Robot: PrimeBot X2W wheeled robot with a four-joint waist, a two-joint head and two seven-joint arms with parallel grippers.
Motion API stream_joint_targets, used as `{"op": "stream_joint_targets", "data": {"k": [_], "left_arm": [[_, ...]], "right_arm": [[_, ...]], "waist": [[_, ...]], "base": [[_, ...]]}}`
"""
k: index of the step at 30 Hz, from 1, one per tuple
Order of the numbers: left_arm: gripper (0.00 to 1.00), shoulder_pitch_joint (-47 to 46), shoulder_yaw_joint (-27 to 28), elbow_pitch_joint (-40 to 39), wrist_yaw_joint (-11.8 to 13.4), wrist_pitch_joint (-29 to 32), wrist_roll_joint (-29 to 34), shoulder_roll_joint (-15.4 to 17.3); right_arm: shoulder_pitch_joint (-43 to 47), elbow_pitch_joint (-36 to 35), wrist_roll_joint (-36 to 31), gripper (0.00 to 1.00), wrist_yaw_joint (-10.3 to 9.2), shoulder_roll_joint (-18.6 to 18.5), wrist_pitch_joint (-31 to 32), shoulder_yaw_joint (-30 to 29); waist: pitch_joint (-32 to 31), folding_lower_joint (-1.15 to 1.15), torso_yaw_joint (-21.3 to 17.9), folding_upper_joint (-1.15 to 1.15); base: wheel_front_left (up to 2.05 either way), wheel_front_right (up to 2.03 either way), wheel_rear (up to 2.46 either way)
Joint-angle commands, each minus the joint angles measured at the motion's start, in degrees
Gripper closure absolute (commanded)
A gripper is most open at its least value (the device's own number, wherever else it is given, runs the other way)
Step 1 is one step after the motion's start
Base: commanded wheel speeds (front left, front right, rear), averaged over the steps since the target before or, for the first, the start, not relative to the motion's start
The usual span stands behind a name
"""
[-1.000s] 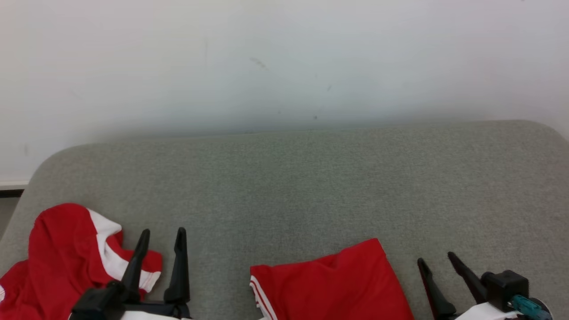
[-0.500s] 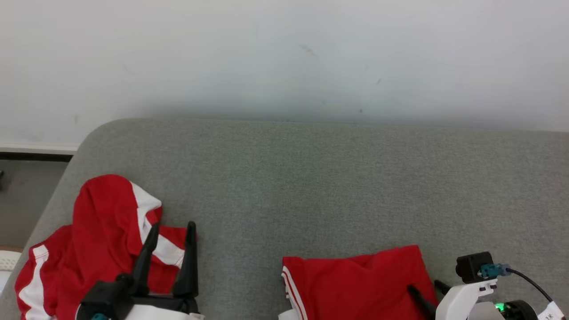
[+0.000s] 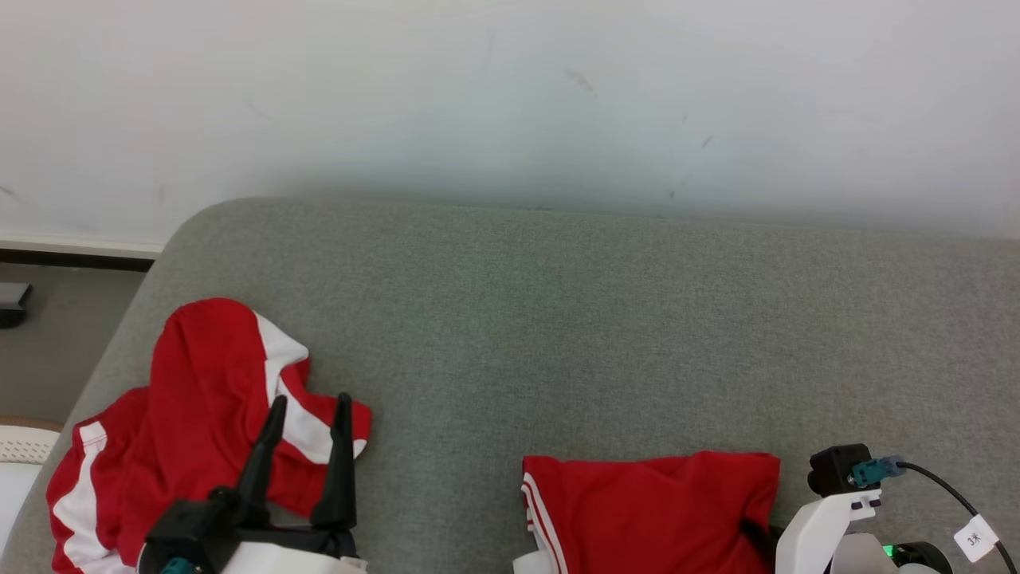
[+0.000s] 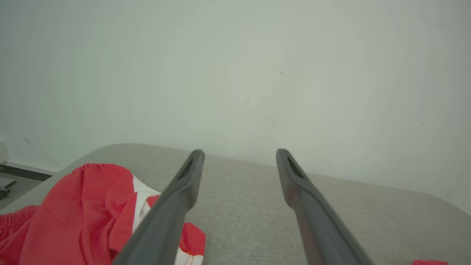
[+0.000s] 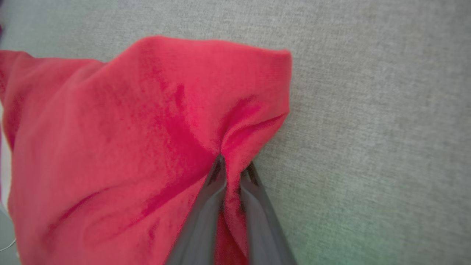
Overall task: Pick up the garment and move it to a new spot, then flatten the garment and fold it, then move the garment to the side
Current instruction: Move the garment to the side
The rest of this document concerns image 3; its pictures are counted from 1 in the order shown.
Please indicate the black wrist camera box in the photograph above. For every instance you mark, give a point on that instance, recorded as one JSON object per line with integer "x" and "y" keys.
{"x": 183, "y": 530}
{"x": 833, "y": 470}

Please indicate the red shorts with white stripes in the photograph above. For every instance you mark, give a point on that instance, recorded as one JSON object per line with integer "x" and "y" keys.
{"x": 199, "y": 375}

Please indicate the white wall baseboard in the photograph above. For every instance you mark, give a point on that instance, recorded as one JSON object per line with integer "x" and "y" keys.
{"x": 72, "y": 249}

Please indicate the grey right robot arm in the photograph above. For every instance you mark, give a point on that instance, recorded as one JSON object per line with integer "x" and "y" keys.
{"x": 861, "y": 558}

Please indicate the dark grey floor object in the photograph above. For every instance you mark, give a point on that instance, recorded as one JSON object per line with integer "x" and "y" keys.
{"x": 12, "y": 299}

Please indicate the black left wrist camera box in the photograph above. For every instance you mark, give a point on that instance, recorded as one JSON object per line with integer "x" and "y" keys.
{"x": 183, "y": 530}

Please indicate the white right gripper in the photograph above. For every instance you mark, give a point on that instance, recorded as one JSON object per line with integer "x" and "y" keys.
{"x": 813, "y": 534}

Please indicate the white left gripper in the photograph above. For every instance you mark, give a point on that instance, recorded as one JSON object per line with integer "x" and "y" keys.
{"x": 303, "y": 554}

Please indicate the red Bulls 23 jersey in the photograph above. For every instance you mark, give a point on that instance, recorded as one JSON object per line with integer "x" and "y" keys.
{"x": 653, "y": 510}

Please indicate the white laundry basket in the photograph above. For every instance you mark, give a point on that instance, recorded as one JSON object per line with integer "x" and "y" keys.
{"x": 24, "y": 446}

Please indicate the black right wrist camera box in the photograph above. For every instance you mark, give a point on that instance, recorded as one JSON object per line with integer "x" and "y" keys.
{"x": 833, "y": 470}

